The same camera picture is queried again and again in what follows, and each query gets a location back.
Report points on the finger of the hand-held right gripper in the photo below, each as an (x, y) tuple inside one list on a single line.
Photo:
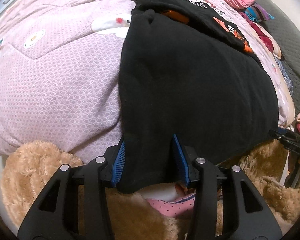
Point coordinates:
[(285, 136)]

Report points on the pink strawberry print quilt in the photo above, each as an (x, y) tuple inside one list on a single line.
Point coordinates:
[(52, 92)]

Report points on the black sweater with orange cuffs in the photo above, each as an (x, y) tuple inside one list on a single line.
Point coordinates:
[(190, 80)]

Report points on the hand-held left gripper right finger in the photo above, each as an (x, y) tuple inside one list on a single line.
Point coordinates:
[(181, 162)]

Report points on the grey quilted headboard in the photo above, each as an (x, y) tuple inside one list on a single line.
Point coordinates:
[(295, 55)]

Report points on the striped pillow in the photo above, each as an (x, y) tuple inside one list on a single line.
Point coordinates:
[(258, 12)]

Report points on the blue floral cloth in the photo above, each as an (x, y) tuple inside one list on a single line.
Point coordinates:
[(286, 80)]

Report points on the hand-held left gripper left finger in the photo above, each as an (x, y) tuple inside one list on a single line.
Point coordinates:
[(118, 165)]

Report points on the beige fuzzy blanket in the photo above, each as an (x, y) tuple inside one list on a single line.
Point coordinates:
[(40, 167)]

